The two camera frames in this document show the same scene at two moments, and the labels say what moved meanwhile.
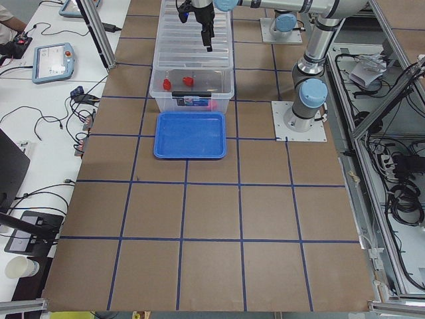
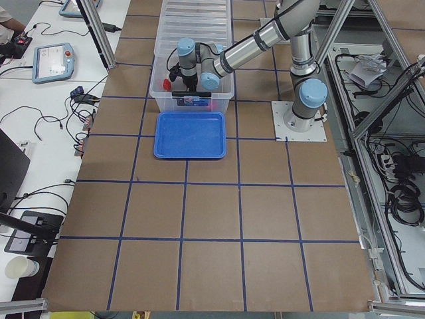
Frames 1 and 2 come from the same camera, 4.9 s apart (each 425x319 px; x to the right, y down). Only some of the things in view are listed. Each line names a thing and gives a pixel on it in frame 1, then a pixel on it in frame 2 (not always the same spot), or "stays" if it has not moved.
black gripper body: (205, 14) → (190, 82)
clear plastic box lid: (179, 44) stays
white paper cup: (20, 266) stays
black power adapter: (111, 28) stays
